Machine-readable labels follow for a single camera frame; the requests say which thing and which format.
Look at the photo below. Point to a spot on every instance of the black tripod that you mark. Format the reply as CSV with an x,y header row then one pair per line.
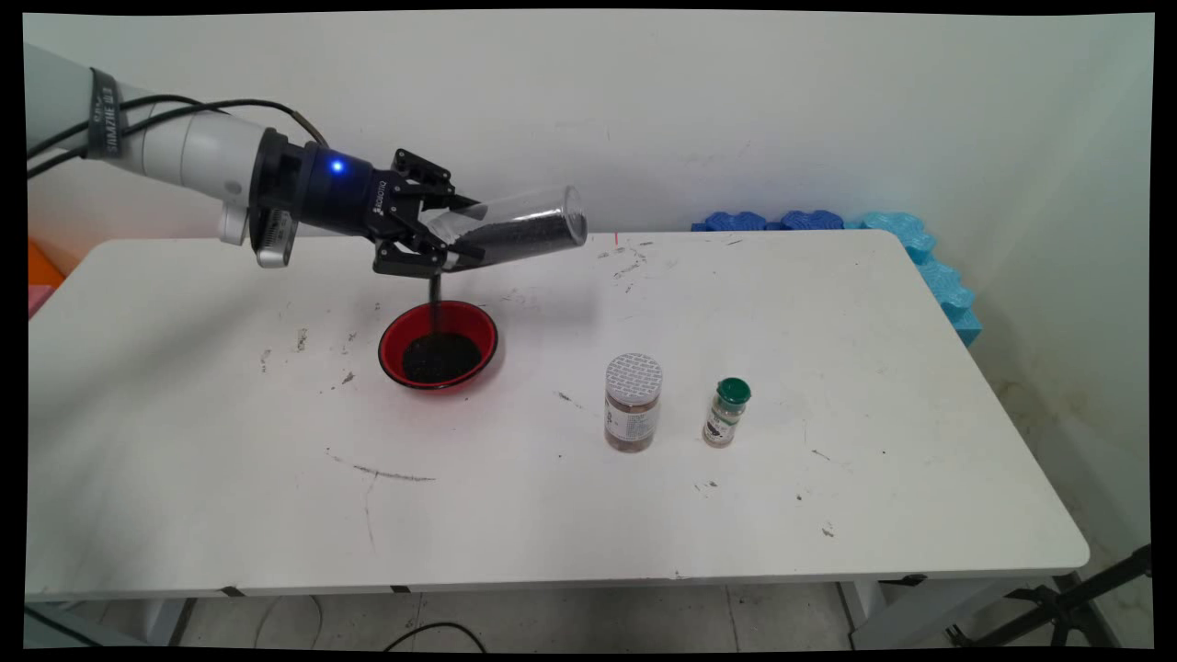
x,y
1057,607

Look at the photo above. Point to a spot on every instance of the orange block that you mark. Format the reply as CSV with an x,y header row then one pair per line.
x,y
41,267

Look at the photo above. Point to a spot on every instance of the black seeds pile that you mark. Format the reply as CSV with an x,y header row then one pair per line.
x,y
441,359

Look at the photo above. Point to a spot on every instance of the red bowl with black rim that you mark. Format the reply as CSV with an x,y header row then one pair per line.
x,y
391,345

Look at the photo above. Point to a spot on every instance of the pink block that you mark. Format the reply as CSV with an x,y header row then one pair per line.
x,y
39,299

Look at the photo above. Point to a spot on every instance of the brown spice jar white lid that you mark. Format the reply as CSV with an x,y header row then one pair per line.
x,y
633,405

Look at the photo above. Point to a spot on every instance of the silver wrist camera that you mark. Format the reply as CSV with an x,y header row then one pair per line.
x,y
273,239

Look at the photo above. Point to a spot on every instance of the clear jar with black seeds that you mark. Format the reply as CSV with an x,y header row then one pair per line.
x,y
524,234

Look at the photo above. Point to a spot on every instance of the light blue foam mat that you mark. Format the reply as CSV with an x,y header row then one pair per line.
x,y
933,271

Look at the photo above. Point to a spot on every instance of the white table leg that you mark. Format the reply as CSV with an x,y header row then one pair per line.
x,y
165,621
910,611

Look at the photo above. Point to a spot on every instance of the small spice bottle green cap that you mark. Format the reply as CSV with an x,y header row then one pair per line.
x,y
726,414

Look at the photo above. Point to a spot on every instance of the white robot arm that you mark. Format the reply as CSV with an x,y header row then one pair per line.
x,y
175,147

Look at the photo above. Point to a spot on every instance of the dark blue foam mat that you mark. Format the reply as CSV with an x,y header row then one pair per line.
x,y
736,222

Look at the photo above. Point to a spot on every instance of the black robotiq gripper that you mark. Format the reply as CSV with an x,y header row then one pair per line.
x,y
349,198

